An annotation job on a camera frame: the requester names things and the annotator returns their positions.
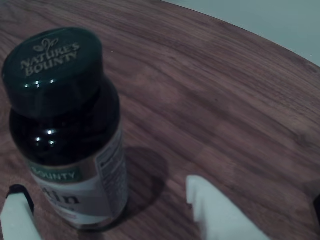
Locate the green-capped biotin pill bottle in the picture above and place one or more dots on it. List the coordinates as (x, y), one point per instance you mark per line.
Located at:
(62, 120)

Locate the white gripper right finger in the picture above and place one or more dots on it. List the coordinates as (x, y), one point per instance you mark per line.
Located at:
(220, 217)

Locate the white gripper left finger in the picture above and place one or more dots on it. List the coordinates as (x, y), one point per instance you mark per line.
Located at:
(15, 217)

